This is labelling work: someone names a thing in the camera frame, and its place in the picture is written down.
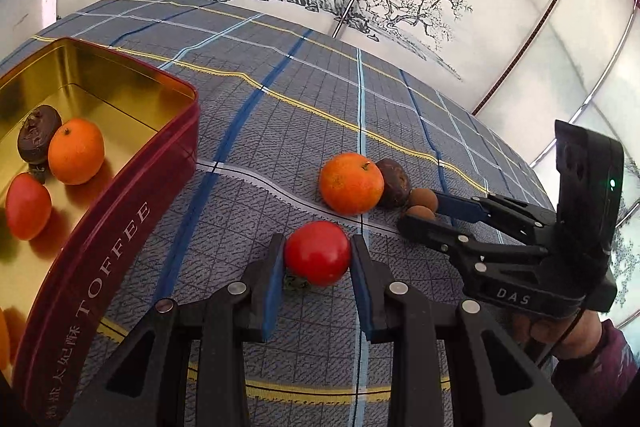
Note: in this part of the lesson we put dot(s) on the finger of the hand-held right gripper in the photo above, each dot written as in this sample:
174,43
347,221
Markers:
457,205
430,232

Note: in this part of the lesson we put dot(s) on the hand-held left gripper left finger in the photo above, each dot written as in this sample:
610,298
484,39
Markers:
270,292

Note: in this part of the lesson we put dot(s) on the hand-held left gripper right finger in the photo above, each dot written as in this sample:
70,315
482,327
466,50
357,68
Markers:
362,292

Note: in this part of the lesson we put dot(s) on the small brown longan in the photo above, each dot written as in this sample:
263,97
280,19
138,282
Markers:
422,198
419,212

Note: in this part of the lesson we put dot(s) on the deep red tomato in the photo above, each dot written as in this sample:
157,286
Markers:
317,253

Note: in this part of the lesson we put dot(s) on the red toffee tin box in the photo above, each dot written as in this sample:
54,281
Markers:
115,227

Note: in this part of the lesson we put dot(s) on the orange mandarin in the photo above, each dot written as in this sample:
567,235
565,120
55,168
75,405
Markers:
76,151
3,337
351,183

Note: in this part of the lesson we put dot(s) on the orange-red tomato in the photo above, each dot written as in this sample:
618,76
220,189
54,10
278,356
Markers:
27,206

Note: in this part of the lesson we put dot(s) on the dark brown round fruit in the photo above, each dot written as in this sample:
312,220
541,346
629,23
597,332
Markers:
396,182
37,132

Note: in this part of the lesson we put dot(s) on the person's right forearm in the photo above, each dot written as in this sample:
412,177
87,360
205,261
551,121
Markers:
617,367

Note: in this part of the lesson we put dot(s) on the person's right hand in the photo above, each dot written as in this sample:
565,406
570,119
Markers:
575,334

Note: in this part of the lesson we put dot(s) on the grey plaid tablecloth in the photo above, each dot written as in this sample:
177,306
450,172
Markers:
280,132

